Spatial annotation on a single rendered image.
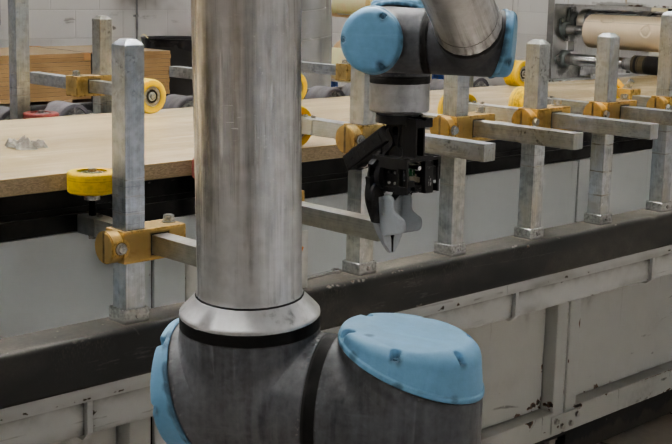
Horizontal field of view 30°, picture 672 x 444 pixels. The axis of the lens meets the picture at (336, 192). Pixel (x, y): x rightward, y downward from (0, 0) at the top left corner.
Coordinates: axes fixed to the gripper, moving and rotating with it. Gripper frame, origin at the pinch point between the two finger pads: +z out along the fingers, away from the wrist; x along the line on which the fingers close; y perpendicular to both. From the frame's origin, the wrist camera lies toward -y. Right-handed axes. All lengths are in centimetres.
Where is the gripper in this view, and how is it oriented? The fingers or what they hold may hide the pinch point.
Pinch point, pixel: (387, 243)
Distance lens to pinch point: 191.8
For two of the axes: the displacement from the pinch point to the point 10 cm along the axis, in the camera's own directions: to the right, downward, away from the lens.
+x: 7.2, -1.0, 6.9
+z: -0.1, 9.9, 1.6
